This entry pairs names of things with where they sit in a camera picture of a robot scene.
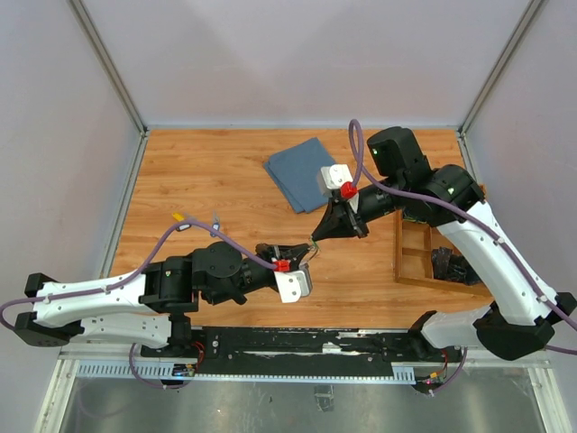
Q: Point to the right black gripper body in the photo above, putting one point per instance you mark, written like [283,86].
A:
[369,207]

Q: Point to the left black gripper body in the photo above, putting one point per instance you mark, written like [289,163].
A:
[270,253]

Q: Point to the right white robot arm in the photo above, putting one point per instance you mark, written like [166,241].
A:
[393,174]

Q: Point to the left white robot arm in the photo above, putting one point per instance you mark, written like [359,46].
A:
[150,307]

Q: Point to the wooden compartment tray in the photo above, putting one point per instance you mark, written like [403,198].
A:
[414,243]

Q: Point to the folded blue cloth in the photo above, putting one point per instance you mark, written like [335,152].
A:
[294,172]

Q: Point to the light blue key tag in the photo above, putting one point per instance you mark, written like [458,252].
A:
[216,227]

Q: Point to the dark rolled tie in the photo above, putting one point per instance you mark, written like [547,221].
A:
[448,266]

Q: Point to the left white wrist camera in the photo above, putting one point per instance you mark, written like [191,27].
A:
[292,286]

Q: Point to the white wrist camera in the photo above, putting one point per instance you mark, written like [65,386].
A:
[336,183]
[292,286]

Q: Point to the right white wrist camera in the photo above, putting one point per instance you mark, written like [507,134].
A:
[336,183]

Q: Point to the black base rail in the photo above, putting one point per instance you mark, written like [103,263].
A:
[310,354]

